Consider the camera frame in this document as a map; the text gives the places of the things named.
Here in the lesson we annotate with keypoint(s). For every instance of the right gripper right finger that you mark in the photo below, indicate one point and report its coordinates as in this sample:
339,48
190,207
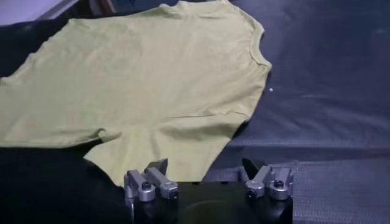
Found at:
259,179

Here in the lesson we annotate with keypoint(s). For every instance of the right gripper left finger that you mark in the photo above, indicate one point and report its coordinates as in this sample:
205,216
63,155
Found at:
137,181

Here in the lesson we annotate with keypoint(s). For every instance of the yellow-green printed t-shirt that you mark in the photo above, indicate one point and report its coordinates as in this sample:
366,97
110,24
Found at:
137,76

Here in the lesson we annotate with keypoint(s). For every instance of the black table cloth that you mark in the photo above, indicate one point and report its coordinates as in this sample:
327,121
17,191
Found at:
320,91

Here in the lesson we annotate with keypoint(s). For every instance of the wooden partition panel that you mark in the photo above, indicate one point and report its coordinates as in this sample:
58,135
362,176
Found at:
103,6

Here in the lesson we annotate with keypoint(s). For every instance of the white rectangular table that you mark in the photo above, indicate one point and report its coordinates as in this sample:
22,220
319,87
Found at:
24,9

